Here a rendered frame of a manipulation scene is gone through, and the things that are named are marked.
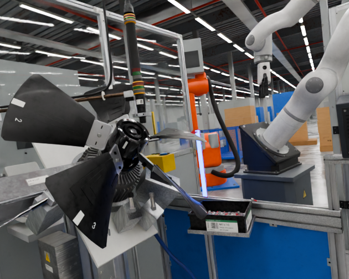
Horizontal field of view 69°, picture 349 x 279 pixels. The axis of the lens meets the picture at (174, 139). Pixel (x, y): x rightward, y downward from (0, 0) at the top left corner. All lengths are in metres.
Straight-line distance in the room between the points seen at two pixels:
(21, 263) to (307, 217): 1.30
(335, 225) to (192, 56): 4.20
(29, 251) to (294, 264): 1.22
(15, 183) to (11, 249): 0.75
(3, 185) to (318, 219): 1.01
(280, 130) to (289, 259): 0.57
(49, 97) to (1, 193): 0.30
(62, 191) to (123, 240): 0.37
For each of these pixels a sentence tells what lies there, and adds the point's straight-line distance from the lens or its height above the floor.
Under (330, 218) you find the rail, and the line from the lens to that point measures 1.08.
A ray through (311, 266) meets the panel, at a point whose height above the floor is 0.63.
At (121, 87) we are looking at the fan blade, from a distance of 1.12.
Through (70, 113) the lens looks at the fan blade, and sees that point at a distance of 0.85.
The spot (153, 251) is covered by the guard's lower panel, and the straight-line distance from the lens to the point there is 2.08.
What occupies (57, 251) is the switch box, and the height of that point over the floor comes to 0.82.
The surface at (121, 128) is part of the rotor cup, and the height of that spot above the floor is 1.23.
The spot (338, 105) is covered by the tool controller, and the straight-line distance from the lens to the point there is 0.95.
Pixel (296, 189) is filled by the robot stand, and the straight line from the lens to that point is 1.32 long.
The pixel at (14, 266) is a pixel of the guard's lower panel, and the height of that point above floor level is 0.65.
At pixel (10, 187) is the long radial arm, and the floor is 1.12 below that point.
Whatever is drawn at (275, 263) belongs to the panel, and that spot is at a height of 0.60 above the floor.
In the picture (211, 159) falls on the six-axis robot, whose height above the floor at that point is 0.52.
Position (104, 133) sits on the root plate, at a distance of 0.87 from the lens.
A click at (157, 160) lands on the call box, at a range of 1.36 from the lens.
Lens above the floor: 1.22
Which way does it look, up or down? 3 degrees down
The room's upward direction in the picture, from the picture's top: 7 degrees counter-clockwise
